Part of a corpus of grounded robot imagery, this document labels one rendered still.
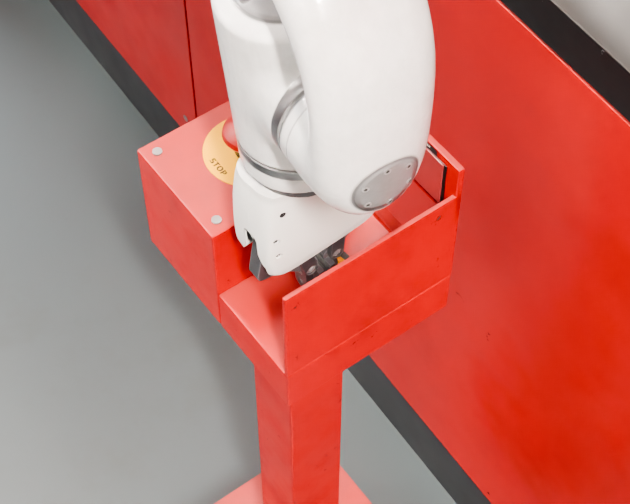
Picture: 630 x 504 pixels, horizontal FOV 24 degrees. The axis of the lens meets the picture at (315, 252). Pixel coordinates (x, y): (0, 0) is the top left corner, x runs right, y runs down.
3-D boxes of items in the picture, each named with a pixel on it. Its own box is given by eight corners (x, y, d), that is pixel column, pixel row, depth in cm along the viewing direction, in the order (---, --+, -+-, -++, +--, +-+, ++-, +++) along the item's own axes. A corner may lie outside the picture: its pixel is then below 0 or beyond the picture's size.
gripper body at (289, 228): (327, 68, 101) (336, 163, 110) (206, 143, 98) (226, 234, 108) (394, 135, 97) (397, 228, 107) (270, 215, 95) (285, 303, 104)
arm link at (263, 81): (392, 142, 94) (319, 51, 99) (387, 4, 83) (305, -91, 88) (281, 201, 92) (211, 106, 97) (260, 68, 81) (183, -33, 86)
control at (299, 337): (150, 239, 123) (127, 98, 108) (303, 153, 128) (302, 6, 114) (288, 407, 114) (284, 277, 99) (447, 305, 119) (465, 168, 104)
